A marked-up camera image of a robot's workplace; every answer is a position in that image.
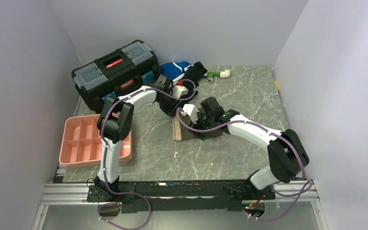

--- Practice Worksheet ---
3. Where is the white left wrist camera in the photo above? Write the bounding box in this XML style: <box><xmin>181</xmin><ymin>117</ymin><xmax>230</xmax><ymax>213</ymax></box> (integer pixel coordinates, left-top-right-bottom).
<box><xmin>172</xmin><ymin>81</ymin><xmax>189</xmax><ymax>98</ymax></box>

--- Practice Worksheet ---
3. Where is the blue white garment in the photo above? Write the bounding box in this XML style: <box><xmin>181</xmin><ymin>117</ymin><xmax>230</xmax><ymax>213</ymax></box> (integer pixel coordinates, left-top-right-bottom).
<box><xmin>161</xmin><ymin>61</ymin><xmax>193</xmax><ymax>84</ymax></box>

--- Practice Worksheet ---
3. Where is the black underwear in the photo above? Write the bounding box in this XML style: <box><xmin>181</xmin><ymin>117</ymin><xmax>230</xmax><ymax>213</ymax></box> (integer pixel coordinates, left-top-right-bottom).
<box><xmin>173</xmin><ymin>62</ymin><xmax>207</xmax><ymax>99</ymax></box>

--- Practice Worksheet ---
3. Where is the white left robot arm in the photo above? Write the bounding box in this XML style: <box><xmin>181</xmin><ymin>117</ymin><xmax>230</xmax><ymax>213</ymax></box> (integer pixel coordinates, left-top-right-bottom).
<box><xmin>94</xmin><ymin>75</ymin><xmax>196</xmax><ymax>201</ymax></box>

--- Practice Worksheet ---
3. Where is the pink compartment tray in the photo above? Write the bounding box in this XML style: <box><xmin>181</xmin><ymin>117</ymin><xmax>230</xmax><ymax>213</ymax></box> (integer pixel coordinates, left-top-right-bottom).
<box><xmin>58</xmin><ymin>115</ymin><xmax>133</xmax><ymax>168</ymax></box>

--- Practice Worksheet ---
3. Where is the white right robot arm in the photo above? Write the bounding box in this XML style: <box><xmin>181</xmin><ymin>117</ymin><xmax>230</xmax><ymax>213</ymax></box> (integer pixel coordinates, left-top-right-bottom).
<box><xmin>181</xmin><ymin>97</ymin><xmax>310</xmax><ymax>199</ymax></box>

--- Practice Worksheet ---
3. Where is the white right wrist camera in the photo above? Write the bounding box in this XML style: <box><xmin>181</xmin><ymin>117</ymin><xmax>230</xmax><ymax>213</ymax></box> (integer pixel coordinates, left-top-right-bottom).
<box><xmin>181</xmin><ymin>103</ymin><xmax>200</xmax><ymax>124</ymax></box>

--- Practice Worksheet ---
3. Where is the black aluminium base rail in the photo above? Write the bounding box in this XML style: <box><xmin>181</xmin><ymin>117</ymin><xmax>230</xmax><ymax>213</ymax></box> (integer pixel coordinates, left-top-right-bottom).
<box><xmin>39</xmin><ymin>179</ymin><xmax>320</xmax><ymax>214</ymax></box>

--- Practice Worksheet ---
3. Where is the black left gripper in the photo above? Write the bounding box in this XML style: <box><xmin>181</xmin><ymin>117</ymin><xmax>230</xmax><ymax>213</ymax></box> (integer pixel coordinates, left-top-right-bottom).
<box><xmin>158</xmin><ymin>92</ymin><xmax>182</xmax><ymax>118</ymax></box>

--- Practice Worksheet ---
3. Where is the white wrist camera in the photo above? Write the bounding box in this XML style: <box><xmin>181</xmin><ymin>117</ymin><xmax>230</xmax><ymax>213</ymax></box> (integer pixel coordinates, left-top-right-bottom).
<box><xmin>181</xmin><ymin>103</ymin><xmax>200</xmax><ymax>124</ymax></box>
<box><xmin>172</xmin><ymin>81</ymin><xmax>189</xmax><ymax>98</ymax></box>

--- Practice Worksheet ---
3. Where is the olive underwear with beige waistband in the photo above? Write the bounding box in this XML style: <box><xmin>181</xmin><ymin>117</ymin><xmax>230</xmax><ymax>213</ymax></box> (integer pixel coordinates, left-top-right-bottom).
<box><xmin>172</xmin><ymin>116</ymin><xmax>197</xmax><ymax>141</ymax></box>

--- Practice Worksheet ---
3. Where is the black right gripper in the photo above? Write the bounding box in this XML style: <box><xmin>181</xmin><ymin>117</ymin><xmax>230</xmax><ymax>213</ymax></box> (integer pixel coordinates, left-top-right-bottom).
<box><xmin>187</xmin><ymin>108</ymin><xmax>215</xmax><ymax>140</ymax></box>

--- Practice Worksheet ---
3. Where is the black plastic toolbox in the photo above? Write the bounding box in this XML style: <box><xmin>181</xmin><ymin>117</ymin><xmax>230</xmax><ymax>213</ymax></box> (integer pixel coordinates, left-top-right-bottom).
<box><xmin>71</xmin><ymin>40</ymin><xmax>161</xmax><ymax>114</ymax></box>

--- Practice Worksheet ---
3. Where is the green white pipe fitting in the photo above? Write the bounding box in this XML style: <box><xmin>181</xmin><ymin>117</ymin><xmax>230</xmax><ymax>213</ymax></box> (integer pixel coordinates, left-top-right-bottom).
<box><xmin>207</xmin><ymin>69</ymin><xmax>230</xmax><ymax>82</ymax></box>

